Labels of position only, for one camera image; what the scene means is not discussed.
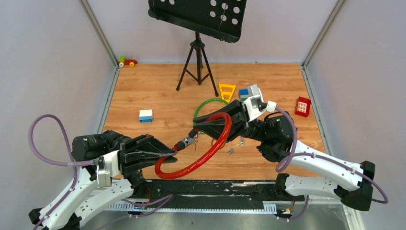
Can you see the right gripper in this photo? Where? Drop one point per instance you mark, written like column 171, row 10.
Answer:
column 238, row 108

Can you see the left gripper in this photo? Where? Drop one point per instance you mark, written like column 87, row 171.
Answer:
column 147, row 143

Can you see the thick red cable lock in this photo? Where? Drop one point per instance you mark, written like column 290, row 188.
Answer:
column 204, row 158

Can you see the green cable lock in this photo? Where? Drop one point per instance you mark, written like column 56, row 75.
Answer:
column 207, row 102

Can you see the keys of green lock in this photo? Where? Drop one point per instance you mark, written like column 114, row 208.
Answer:
column 242, row 142

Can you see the small key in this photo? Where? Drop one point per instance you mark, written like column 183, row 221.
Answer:
column 231, row 151

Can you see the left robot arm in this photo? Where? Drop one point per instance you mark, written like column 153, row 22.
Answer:
column 83, row 198

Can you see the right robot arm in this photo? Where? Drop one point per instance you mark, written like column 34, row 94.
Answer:
column 302, row 170

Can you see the yellow triangular plastic piece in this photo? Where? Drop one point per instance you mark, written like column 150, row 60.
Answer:
column 227, row 91

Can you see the blue green stacked blocks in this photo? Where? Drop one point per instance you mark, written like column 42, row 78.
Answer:
column 243, row 94

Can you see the white blue block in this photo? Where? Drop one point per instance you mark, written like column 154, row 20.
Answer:
column 146, row 116

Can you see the red window block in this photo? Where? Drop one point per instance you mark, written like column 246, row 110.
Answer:
column 303, row 106

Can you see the toy car red green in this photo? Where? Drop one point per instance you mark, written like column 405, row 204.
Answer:
column 123, row 61

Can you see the black music stand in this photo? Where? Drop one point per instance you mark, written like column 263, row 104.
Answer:
column 220, row 19

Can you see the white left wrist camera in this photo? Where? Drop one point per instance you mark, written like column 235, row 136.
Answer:
column 107, row 167

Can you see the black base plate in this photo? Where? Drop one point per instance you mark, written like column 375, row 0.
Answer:
column 212, row 194

